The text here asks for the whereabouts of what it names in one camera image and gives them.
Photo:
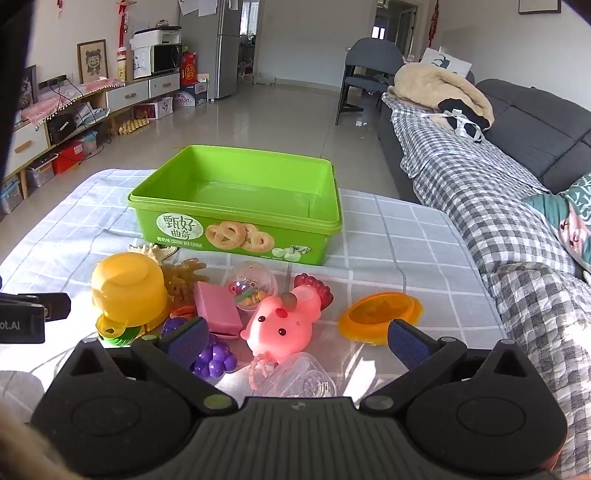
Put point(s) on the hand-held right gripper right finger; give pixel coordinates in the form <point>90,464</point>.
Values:
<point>408,344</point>

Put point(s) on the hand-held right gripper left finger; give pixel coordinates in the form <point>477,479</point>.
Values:
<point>187,342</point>

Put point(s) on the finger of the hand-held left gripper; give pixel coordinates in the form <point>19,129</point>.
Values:
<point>55,305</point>

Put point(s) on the purple toy grapes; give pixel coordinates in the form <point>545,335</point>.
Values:
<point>214,357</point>

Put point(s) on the orange plastic disc lid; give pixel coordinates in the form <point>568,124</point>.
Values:
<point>378,316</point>

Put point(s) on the pink rectangular block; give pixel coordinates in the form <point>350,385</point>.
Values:
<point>217,307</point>

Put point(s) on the amber rubber octopus toy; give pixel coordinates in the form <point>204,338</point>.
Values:
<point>178,288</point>

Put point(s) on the yellow toy bowl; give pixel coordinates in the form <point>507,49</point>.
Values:
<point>129,286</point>

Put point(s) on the clear capsule ball with toys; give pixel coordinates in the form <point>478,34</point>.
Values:
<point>251,286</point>

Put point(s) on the pink rubber chicken toy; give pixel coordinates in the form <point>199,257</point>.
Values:
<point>277,327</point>

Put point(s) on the green plastic cookie box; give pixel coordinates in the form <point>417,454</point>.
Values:
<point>240,230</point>

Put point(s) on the grey checked tablecloth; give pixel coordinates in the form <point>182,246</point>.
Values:
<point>406,240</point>

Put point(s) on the clear plastic container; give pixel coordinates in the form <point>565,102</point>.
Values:
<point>295,376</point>

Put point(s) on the clear storage box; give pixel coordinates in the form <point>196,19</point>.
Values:
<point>10,196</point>
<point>40,173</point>

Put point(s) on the red storage box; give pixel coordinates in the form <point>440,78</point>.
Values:
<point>68,159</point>

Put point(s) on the grey plaid blanket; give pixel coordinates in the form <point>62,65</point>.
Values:
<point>485,207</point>

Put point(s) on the black device on shelf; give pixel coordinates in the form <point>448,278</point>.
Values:
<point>62,127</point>

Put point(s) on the row of yellow ducks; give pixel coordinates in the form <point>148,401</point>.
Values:
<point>133,127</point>

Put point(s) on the pink lace cloth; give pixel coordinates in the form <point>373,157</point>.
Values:
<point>51,104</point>

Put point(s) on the green pink cushion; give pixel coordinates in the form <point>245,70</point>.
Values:
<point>572,217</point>

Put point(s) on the white red carton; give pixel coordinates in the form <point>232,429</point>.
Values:
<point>154,110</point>

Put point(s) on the framed cat picture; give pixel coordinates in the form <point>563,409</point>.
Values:
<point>28,87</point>

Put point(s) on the white wooden cabinet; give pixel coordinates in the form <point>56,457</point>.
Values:
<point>129,94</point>

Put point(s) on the black white cloth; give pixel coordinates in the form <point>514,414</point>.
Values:
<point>461,120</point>

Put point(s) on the dark cloth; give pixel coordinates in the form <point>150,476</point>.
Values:
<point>11,69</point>

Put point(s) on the framed cartoon picture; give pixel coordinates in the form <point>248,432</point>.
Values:
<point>93,62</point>

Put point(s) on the yellow canister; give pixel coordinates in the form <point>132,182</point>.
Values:
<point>121,67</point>

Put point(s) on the white blue carton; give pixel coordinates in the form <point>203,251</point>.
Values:
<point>196,92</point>

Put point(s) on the grey sofa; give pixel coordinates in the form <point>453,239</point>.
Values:
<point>531,120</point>

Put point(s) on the beige coat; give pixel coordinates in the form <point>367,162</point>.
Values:
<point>429,85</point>

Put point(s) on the microwave oven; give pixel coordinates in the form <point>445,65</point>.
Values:
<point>165,59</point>

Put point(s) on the red gift box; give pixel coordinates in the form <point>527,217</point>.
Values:
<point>188,69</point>

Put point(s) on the white deer print cushion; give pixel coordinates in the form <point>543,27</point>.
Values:
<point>443,62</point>

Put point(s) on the white printer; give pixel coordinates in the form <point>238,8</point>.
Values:
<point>157,37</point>

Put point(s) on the silver fridge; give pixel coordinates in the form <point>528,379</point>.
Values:
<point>227,55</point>

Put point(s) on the red knot decoration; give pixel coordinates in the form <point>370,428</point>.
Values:
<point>433,23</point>
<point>122,23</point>

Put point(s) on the grey chair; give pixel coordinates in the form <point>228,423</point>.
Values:
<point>374,55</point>

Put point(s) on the wall picture frame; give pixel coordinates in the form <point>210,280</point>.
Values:
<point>539,5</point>

